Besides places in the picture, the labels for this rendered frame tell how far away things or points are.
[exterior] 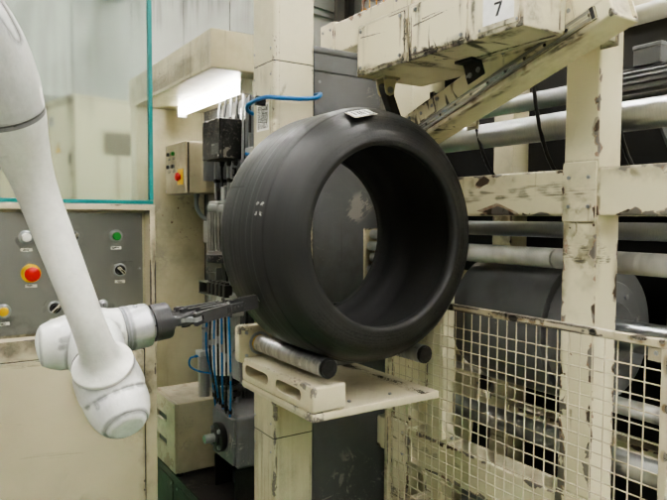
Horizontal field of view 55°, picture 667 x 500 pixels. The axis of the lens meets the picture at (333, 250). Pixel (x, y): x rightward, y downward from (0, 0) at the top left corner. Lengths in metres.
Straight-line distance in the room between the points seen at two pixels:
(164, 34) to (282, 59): 10.28
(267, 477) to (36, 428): 0.65
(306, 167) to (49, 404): 1.03
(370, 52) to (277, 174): 0.63
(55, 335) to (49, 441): 0.77
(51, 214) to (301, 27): 1.00
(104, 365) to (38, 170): 0.33
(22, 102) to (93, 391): 0.47
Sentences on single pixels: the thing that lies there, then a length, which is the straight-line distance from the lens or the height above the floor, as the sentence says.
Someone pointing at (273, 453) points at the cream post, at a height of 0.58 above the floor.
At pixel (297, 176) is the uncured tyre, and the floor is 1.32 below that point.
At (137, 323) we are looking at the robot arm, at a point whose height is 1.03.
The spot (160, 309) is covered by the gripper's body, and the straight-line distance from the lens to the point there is 1.31.
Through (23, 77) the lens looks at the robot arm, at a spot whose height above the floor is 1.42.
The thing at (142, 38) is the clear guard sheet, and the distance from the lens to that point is 2.04.
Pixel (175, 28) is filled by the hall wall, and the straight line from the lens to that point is 12.18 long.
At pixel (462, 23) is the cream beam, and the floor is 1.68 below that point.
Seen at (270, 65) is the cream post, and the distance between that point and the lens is 1.79.
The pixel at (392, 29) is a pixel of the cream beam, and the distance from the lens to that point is 1.79.
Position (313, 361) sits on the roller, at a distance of 1.44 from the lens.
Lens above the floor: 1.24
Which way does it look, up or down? 3 degrees down
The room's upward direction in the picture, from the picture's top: straight up
